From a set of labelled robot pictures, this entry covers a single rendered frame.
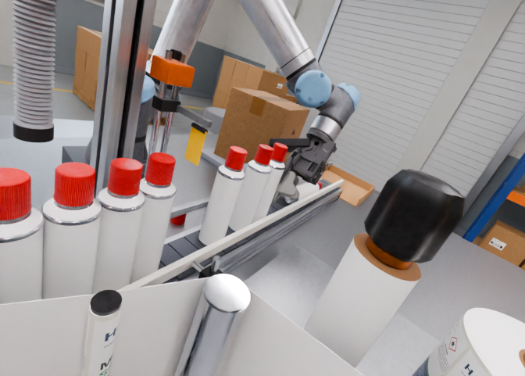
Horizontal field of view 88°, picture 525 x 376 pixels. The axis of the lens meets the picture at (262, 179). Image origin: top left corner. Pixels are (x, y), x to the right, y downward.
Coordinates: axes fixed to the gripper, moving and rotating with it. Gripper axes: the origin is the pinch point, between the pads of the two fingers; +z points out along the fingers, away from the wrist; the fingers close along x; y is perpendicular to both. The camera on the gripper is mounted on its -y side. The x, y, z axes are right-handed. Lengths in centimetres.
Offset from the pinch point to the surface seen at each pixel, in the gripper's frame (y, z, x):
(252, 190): 1.7, 2.2, -15.8
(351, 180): 2, -34, 76
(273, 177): 2.1, -3.1, -11.2
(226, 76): -271, -133, 246
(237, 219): 0.9, 9.1, -12.3
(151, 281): 4.7, 21.3, -32.9
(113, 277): 3.0, 21.8, -38.1
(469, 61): 12, -298, 286
